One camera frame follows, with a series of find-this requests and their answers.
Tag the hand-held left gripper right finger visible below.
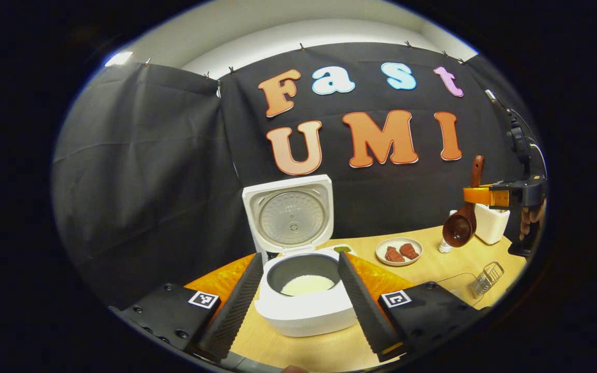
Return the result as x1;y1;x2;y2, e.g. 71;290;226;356
337;251;491;363

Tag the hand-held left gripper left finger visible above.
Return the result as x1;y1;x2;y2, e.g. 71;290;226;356
117;252;264;363

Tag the brown wooden spoon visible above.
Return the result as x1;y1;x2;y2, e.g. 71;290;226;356
442;155;485;248

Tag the white rice cooker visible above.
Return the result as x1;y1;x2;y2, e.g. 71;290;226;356
241;175;359;337

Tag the white rice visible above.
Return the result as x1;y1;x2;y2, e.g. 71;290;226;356
280;275;334;297

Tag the metal wire chopstick holder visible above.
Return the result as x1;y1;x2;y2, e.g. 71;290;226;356
468;261;505;298

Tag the cream toaster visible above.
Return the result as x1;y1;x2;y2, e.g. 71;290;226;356
474;203;510;245

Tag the white bottle green label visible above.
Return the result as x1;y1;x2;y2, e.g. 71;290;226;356
438;210;457;254

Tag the beige round plate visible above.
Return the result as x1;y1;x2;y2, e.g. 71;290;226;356
375;237;423;267

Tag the black backdrop cloth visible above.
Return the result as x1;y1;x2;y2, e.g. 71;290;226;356
52;41;543;309

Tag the ceiling light panel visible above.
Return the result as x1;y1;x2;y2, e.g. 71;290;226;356
104;51;133;67

